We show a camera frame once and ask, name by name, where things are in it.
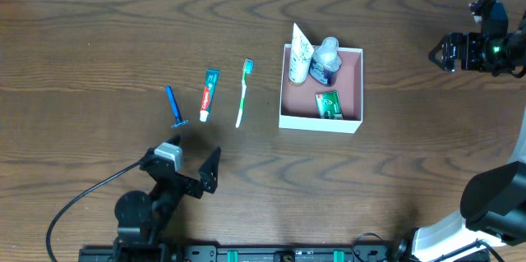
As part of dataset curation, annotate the Colgate toothpaste tube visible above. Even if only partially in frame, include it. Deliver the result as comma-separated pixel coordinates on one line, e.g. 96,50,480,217
200,68,220,122

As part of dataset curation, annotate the green white toothbrush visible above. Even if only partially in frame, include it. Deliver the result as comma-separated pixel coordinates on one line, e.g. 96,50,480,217
235,58,254,128

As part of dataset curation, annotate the blue foam soap bottle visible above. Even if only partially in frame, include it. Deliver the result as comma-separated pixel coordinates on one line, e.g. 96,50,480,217
309,37,342,87

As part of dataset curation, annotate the green Dettol soap box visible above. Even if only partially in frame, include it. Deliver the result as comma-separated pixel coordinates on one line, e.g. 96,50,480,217
315,91,344,120

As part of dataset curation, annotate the white Pantene tube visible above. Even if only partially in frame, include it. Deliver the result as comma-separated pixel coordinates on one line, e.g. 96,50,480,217
288,23,314,86

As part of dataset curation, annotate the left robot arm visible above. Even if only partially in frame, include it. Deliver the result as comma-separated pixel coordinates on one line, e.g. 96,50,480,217
108,136,221,261

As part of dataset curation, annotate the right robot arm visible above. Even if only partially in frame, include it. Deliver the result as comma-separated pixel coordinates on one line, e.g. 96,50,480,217
389,0,525,261

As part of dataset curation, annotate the blue disposable razor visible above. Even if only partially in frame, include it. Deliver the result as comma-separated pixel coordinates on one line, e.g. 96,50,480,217
165,85,189,129

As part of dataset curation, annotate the white square cardboard box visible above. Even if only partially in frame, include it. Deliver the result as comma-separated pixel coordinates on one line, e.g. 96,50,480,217
279,44,363,134

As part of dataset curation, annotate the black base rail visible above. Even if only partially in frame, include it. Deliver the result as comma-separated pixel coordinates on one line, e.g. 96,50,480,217
77,244,492,262

